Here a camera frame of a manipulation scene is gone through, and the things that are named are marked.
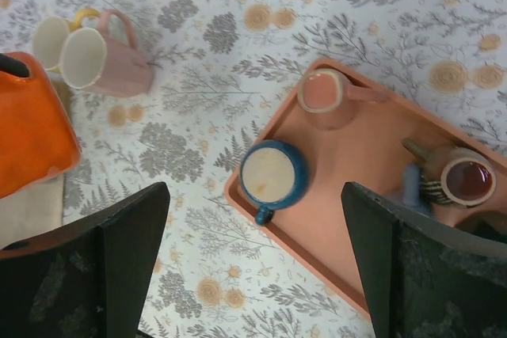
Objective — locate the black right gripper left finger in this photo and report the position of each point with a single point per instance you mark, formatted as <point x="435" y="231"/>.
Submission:
<point x="88" y="278"/>

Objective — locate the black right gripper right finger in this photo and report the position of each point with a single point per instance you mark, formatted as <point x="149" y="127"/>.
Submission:
<point x="422" y="278"/>

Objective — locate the orange mug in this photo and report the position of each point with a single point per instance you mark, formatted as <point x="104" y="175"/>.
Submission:
<point x="23" y="80"/>

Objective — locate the blue mug cream base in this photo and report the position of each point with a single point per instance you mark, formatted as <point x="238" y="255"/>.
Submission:
<point x="274" y="175"/>

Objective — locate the light pink mug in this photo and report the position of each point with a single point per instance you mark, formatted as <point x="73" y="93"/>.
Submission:
<point x="92" y="60"/>

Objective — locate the yellow mug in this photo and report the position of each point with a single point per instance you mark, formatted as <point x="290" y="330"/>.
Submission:
<point x="50" y="34"/>

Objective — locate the dark green mug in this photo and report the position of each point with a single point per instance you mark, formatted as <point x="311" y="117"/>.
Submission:
<point x="490" y="227"/>

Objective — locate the grey-blue square mug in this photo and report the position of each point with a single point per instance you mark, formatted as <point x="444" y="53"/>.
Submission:
<point x="409" y="194"/>

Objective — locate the brown striped mug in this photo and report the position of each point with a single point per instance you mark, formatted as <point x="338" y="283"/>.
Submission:
<point x="453" y="175"/>

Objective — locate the salmon textured mug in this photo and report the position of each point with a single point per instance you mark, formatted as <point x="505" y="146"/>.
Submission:
<point x="330" y="100"/>

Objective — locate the cream tote bag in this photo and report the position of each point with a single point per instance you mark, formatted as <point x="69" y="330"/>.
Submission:
<point x="34" y="155"/>

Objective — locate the salmon pink tray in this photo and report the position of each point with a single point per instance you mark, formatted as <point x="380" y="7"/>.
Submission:
<point x="368" y="151"/>

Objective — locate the floral table mat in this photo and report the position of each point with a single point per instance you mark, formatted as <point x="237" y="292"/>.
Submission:
<point x="222" y="69"/>

